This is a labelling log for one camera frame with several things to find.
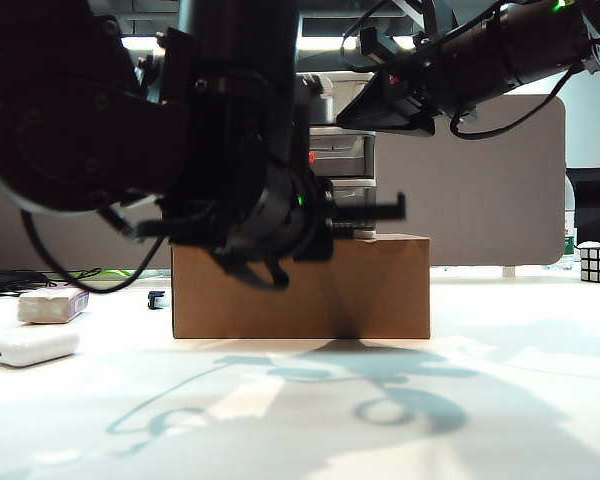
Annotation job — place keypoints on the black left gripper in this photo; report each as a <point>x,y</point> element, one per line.
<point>285,220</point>

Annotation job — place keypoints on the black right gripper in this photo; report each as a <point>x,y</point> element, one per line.
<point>425,75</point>

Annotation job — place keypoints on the white earphone case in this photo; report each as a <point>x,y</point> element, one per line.
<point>32,347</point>

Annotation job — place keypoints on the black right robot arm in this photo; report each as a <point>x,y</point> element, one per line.
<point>525,45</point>

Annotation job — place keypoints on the smoky drawer with plain interior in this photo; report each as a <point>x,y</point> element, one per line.
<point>347,97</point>

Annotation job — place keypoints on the smoky drawer with slotted back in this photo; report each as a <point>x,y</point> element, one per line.
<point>345,157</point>

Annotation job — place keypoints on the brown cardboard box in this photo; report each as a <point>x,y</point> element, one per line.
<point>360,290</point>

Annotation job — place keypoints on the long ceiling light strip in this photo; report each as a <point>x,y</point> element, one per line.
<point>330,45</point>

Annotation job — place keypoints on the grey desk partition panel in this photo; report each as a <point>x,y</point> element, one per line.
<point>480,200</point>

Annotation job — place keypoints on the white partition foot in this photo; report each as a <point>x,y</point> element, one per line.
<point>508,272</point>

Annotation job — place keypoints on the small black clip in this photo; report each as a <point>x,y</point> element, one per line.
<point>155,300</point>

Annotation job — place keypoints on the green flat object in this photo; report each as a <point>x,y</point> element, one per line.
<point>115,273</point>

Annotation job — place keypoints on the tissue pack with purple label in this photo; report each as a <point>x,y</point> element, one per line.
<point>50,306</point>

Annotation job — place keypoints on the white drawer cabinet frame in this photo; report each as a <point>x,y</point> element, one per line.
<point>365,180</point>

